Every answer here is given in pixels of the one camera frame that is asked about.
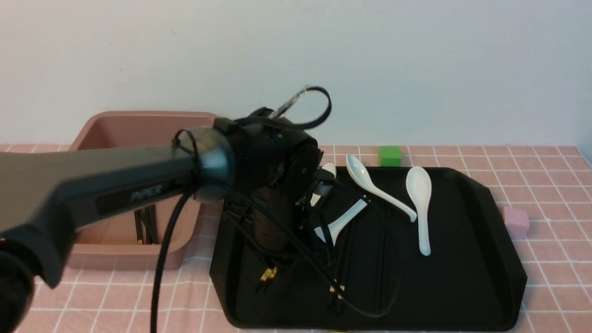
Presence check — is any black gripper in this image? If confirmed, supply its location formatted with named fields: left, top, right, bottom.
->
left=251, top=179, right=333, bottom=264

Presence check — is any black chopstick gold band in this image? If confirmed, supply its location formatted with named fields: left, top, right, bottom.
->
left=254, top=259, right=296, bottom=293
left=254, top=259, right=302, bottom=296
left=334, top=222, right=359, bottom=313
left=327, top=223, right=355, bottom=314

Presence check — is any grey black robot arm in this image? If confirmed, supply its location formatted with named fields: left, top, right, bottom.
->
left=1, top=108, right=329, bottom=333

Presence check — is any white ceramic soup spoon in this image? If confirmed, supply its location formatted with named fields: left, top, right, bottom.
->
left=406, top=166, right=432, bottom=256
left=309, top=163, right=337, bottom=206
left=320, top=195, right=368, bottom=245
left=346, top=154, right=417, bottom=222

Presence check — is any green cube block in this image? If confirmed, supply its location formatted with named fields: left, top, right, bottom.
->
left=378, top=146, right=402, bottom=168

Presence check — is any black plastic serving tray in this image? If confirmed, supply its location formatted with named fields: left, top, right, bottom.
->
left=210, top=168, right=527, bottom=332

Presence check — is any black chopstick in bin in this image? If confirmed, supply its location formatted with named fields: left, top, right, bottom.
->
left=134, top=210, right=144, bottom=245
left=141, top=207, right=152, bottom=245
left=147, top=205, right=160, bottom=244

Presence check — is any pink plastic rectangular bin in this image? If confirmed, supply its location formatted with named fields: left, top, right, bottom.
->
left=67, top=111, right=216, bottom=271

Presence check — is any pink cube block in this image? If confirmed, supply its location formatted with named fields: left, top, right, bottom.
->
left=503, top=206, right=530, bottom=240

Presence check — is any pink checkered tablecloth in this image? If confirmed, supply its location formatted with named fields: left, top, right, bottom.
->
left=18, top=146, right=591, bottom=333

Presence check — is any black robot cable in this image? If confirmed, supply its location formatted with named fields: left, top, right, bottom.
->
left=149, top=86, right=403, bottom=333

